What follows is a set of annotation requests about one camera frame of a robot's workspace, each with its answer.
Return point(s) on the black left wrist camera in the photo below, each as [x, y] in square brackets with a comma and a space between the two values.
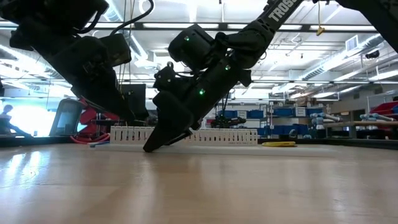
[116, 49]

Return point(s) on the person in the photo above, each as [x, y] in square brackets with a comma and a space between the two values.
[7, 123]

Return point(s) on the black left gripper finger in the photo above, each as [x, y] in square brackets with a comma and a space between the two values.
[109, 102]

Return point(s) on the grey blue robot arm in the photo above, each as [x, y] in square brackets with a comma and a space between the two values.
[323, 119]
[376, 117]

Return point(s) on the white teal office chair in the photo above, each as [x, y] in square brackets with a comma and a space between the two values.
[66, 118]

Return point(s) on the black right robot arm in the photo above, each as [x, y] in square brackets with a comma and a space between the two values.
[258, 37]

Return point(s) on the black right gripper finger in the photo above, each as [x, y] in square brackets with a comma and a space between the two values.
[183, 135]
[172, 115]

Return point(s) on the black aluminium table frame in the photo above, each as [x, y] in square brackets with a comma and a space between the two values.
[342, 143]

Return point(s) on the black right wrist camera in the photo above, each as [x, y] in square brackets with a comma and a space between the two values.
[169, 79]

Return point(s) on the wooden workbench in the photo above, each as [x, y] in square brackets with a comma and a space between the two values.
[367, 124]

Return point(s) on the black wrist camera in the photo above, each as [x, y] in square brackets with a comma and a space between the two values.
[169, 79]
[116, 49]

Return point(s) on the black monitor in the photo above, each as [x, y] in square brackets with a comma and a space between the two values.
[138, 102]

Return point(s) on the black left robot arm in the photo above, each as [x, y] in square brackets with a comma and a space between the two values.
[46, 12]

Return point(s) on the shelf rack with blue bins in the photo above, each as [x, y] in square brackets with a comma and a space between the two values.
[283, 129]

